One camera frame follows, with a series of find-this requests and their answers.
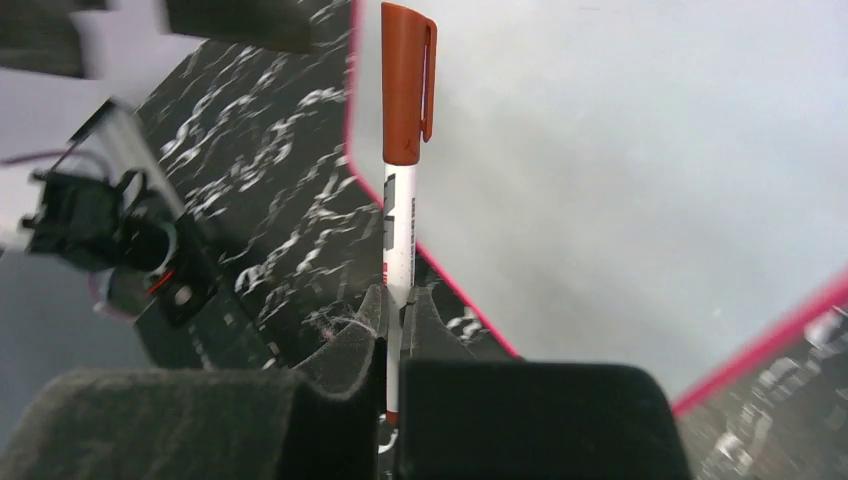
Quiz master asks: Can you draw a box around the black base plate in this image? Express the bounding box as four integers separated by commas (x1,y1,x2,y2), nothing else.
135,214,278,370

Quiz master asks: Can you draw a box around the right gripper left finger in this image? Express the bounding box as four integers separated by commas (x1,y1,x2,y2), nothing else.
1,285,389,479

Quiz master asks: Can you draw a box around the red marker cap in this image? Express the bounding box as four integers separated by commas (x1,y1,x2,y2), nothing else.
381,2,438,166

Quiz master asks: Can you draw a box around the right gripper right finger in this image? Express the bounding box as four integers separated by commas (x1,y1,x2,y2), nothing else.
397,288,691,479

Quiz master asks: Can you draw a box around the aluminium rail frame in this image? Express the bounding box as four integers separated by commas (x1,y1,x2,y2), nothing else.
69,98,185,219

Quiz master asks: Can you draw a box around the pink framed whiteboard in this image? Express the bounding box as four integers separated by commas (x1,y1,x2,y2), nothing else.
343,0,848,419

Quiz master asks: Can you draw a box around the white marker pen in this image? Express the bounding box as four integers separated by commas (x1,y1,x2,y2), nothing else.
382,164,416,425

